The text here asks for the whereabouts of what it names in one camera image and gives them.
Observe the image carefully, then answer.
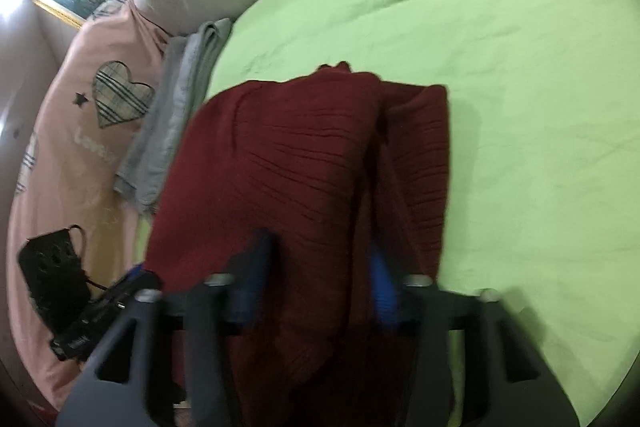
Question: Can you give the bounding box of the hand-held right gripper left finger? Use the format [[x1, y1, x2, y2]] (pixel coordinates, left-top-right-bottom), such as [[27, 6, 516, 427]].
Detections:
[[55, 231, 274, 427]]

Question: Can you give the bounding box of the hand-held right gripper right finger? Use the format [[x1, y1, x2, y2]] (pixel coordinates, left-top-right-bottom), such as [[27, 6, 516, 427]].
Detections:
[[367, 246, 582, 427]]

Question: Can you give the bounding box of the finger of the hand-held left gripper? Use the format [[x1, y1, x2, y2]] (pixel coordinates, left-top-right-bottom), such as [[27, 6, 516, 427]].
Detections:
[[107, 263, 164, 308]]

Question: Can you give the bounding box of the dark red hooded knit sweater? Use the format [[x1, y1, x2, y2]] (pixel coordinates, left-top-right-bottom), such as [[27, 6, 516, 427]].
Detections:
[[144, 62, 452, 427]]

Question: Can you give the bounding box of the black face mask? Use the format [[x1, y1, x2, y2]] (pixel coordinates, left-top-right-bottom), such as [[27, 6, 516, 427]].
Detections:
[[17, 224, 108, 334]]

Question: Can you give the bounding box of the pink quilt with plaid hearts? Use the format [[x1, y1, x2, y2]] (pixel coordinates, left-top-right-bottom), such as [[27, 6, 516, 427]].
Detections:
[[7, 0, 172, 409]]

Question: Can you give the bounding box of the folded grey garment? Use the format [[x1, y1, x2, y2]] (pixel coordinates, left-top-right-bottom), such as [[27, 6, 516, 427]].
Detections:
[[114, 18, 234, 216]]

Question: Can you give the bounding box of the light green bed sheet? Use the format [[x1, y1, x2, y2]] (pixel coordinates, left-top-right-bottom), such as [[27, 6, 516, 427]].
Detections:
[[134, 0, 637, 427]]

